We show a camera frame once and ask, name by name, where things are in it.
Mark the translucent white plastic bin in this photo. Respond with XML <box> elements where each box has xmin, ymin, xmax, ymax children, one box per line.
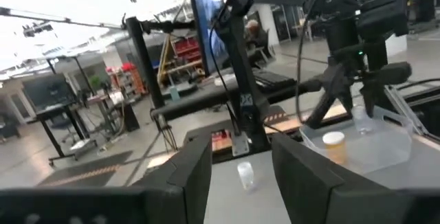
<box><xmin>298</xmin><ymin>105</ymin><xmax>413</xmax><ymax>175</ymax></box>

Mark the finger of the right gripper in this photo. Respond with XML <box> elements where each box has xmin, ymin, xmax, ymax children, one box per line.
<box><xmin>305</xmin><ymin>76</ymin><xmax>351</xmax><ymax>129</ymax></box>
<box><xmin>360</xmin><ymin>79</ymin><xmax>382</xmax><ymax>117</ymax></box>

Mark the teal box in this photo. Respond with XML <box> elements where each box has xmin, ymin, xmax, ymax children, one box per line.
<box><xmin>168</xmin><ymin>85</ymin><xmax>182</xmax><ymax>102</ymax></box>

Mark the black aluminium rig frame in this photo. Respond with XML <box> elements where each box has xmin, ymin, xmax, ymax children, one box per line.
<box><xmin>122</xmin><ymin>14</ymin><xmax>440</xmax><ymax>153</ymax></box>

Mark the white pillar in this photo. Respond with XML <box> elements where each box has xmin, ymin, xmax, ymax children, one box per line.
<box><xmin>256</xmin><ymin>3</ymin><xmax>281</xmax><ymax>47</ymax></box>
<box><xmin>377</xmin><ymin>0</ymin><xmax>408</xmax><ymax>57</ymax></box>

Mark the amber pill bottle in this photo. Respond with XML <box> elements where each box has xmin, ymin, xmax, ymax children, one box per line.
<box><xmin>322</xmin><ymin>131</ymin><xmax>347</xmax><ymax>166</ymax></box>

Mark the red parts shelf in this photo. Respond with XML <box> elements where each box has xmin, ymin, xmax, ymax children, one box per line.
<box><xmin>170</xmin><ymin>35</ymin><xmax>204</xmax><ymax>67</ymax></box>

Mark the black keyboard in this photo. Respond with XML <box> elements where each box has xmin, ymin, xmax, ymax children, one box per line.
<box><xmin>252</xmin><ymin>68</ymin><xmax>298</xmax><ymax>93</ymax></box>

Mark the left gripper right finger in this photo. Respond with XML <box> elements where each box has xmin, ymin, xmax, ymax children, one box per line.
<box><xmin>271</xmin><ymin>133</ymin><xmax>391</xmax><ymax>224</ymax></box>

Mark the black desk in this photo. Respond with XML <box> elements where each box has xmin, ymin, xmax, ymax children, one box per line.
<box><xmin>34</xmin><ymin>100</ymin><xmax>100</xmax><ymax>167</ymax></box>

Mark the blue lit screen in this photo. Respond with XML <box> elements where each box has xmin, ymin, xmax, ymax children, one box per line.
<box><xmin>190</xmin><ymin>0</ymin><xmax>230</xmax><ymax>76</ymax></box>

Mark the black striped floor mat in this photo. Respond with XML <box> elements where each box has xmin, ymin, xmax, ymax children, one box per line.
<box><xmin>36</xmin><ymin>150</ymin><xmax>134</xmax><ymax>188</ymax></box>

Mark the dark grey desk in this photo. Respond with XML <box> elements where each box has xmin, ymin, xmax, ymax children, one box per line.
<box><xmin>159</xmin><ymin>66</ymin><xmax>303</xmax><ymax>103</ymax></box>

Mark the black monitor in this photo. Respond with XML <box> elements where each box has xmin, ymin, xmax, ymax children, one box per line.
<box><xmin>21</xmin><ymin>74</ymin><xmax>77</xmax><ymax>113</ymax></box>

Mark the wide clear pill bottle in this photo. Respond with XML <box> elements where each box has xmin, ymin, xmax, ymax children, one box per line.
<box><xmin>236</xmin><ymin>161</ymin><xmax>255</xmax><ymax>191</ymax></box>

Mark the yellow metal frame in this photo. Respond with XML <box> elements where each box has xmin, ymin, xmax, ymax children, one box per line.
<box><xmin>156</xmin><ymin>34</ymin><xmax>173</xmax><ymax>87</ymax></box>

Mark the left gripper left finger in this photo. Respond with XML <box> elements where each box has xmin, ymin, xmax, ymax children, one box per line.
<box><xmin>132</xmin><ymin>133</ymin><xmax>213</xmax><ymax>224</ymax></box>

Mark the person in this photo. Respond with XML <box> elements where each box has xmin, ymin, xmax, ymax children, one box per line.
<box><xmin>243</xmin><ymin>19</ymin><xmax>274</xmax><ymax>62</ymax></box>

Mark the orange storage cart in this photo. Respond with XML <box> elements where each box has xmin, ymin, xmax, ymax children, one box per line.
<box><xmin>105</xmin><ymin>62</ymin><xmax>146</xmax><ymax>96</ymax></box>

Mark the small green plant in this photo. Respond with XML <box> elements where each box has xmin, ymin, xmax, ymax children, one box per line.
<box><xmin>87</xmin><ymin>74</ymin><xmax>103</xmax><ymax>93</ymax></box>

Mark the small clear pill bottle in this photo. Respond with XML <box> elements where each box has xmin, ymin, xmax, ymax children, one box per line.
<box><xmin>351</xmin><ymin>104</ymin><xmax>375</xmax><ymax>135</ymax></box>

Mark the overhead light bar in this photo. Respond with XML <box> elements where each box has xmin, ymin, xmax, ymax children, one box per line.
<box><xmin>0</xmin><ymin>5</ymin><xmax>124</xmax><ymax>30</ymax></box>

